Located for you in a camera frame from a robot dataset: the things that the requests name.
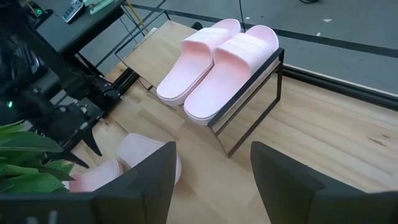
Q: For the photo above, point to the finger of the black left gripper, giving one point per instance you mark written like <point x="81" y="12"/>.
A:
<point x="91" y="141"/>
<point x="76" y="158"/>

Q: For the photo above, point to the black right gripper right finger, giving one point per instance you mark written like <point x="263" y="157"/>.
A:
<point x="280" y="186"/>

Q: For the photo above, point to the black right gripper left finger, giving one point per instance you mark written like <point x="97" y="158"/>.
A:
<point x="143" y="196"/>

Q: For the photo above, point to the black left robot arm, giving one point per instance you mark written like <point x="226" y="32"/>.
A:
<point x="18" y="77"/>

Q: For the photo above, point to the green plant in black pot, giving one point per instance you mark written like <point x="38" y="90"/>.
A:
<point x="28" y="146"/>

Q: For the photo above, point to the dark grey desk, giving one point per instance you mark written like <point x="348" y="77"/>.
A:
<point x="77" y="34"/>

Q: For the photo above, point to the grey desk calculator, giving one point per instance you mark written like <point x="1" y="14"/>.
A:
<point x="73" y="11"/>

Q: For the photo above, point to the mint green stapler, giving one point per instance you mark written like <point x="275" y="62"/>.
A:
<point x="99" y="7"/>

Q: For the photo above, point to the wooden shelf black metal frame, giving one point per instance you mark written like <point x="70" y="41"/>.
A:
<point x="155" y="53"/>

